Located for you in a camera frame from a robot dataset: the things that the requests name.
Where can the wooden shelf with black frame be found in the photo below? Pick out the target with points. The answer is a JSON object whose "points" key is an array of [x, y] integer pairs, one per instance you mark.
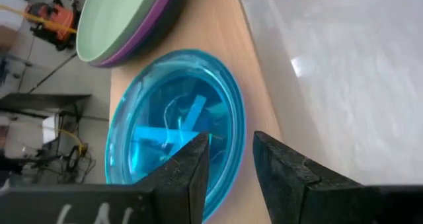
{"points": [[211, 25]]}

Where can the transparent blue plate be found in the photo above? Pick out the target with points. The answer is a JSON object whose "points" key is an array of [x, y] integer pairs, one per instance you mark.
{"points": [[240, 125], [155, 95]]}

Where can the purple plate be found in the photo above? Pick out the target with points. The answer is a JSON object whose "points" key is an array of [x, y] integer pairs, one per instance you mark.
{"points": [[158, 16]]}

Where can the orange and black machine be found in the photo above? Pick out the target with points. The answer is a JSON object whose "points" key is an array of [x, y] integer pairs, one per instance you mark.
{"points": [[59, 19]]}

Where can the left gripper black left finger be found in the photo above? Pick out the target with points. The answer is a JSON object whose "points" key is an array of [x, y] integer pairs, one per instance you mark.
{"points": [[181, 184]]}

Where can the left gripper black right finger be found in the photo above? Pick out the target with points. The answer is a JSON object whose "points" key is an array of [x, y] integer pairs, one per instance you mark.
{"points": [[291, 191]]}

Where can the sage green plate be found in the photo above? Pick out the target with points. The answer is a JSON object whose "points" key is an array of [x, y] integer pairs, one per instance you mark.
{"points": [[112, 19]]}

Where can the dark navy plate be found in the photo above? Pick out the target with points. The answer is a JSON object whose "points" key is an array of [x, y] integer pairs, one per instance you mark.
{"points": [[172, 19]]}

